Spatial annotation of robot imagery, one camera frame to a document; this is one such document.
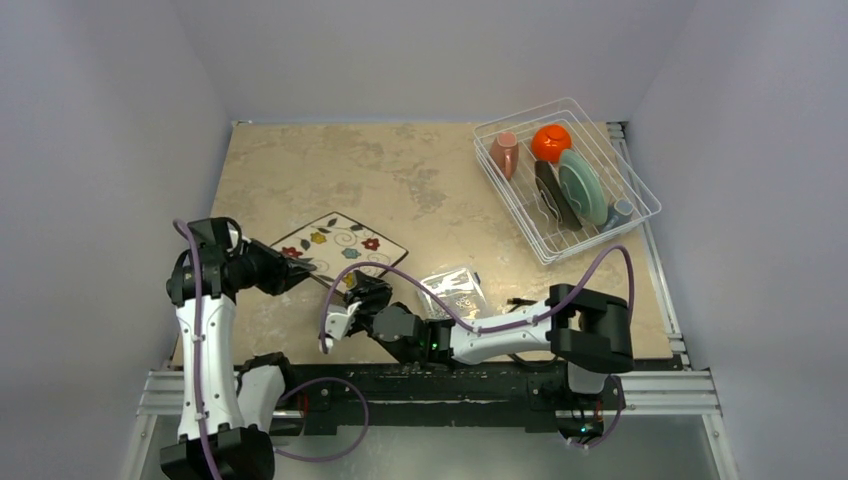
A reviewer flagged square white floral plate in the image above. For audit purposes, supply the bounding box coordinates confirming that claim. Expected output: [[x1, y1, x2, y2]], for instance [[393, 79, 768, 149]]
[[271, 211, 409, 296]]

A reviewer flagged pink floral mug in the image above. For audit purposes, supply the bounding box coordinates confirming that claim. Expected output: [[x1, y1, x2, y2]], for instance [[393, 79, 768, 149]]
[[489, 131, 519, 180]]

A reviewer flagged teal square plate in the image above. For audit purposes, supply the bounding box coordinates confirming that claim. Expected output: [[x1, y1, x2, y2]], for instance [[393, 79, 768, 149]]
[[534, 160, 582, 231]]

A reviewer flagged orange cup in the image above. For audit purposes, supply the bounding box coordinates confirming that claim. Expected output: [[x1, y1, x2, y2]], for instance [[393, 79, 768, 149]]
[[530, 124, 572, 164]]

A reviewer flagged light blue flower plate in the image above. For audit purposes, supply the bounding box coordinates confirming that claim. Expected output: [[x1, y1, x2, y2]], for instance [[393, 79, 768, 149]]
[[558, 149, 608, 226]]

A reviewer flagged grey coffee mug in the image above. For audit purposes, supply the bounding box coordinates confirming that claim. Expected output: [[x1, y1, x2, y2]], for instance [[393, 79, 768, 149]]
[[598, 198, 635, 233]]

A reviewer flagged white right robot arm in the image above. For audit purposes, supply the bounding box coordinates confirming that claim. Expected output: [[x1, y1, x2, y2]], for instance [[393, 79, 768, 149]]
[[322, 272, 635, 407]]

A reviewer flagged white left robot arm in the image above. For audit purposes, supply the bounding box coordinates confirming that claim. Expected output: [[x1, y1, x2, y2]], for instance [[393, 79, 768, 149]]
[[160, 217, 315, 479]]

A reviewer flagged clear plastic screw box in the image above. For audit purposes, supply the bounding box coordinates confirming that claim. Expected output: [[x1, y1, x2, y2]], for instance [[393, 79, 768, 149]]
[[420, 266, 492, 320]]

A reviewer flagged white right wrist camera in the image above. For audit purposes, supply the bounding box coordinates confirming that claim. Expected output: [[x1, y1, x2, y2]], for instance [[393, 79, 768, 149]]
[[320, 302, 361, 354]]

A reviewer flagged black usb cable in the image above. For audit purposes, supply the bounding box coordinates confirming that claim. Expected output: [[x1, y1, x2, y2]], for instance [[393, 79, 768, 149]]
[[506, 296, 551, 367]]

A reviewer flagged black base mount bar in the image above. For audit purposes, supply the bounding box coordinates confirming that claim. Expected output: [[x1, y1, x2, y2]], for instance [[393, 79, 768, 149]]
[[233, 358, 690, 445]]

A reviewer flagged white wire dish rack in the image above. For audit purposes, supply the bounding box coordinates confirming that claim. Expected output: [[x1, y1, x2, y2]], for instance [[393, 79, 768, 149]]
[[473, 97, 662, 264]]

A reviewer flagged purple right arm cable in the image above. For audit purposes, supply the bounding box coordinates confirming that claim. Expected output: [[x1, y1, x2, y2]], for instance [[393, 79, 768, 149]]
[[319, 245, 637, 452]]

